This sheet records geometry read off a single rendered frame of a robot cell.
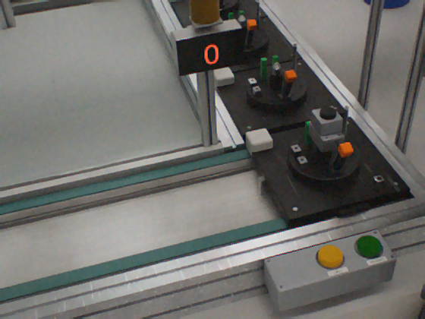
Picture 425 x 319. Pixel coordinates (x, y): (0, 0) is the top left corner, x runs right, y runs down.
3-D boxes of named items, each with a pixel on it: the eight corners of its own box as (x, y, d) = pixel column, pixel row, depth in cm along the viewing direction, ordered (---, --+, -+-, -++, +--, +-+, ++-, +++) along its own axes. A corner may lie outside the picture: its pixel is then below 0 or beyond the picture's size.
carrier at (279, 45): (302, 64, 143) (305, 19, 135) (211, 83, 138) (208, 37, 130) (269, 23, 161) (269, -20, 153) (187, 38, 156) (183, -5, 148)
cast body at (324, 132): (343, 148, 105) (347, 118, 101) (321, 153, 105) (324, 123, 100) (324, 122, 112) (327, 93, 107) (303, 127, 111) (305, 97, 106)
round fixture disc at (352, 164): (373, 177, 107) (374, 169, 106) (303, 194, 104) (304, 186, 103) (339, 134, 117) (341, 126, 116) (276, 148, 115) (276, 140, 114)
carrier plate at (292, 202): (409, 196, 105) (410, 187, 104) (288, 227, 101) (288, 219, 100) (350, 123, 123) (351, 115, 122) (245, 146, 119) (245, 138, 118)
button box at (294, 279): (392, 280, 97) (398, 257, 93) (277, 313, 93) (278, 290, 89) (372, 251, 102) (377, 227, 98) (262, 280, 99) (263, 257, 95)
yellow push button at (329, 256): (346, 267, 93) (347, 260, 92) (323, 273, 93) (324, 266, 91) (335, 249, 96) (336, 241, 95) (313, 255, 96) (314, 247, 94)
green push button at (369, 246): (384, 257, 95) (386, 249, 93) (362, 263, 94) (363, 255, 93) (373, 239, 98) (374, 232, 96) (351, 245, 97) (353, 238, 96)
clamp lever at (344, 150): (343, 171, 105) (354, 150, 98) (333, 173, 104) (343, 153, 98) (335, 154, 106) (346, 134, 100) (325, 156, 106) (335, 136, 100)
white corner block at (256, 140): (273, 155, 116) (273, 140, 114) (252, 159, 116) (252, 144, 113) (265, 141, 120) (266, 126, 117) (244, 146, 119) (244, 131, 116)
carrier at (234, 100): (346, 119, 124) (353, 70, 116) (243, 142, 120) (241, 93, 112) (303, 65, 142) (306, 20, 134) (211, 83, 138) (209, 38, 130)
